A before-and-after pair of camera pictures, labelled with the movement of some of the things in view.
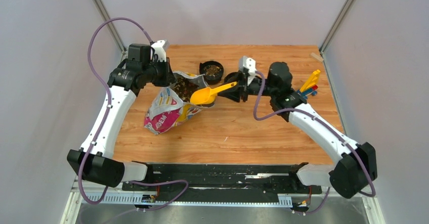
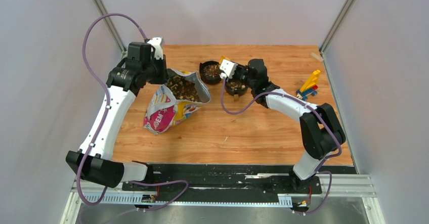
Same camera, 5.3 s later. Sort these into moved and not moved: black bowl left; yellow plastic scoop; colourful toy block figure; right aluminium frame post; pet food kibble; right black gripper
Moved: yellow plastic scoop; right black gripper
Not moved: colourful toy block figure; right aluminium frame post; black bowl left; pet food kibble
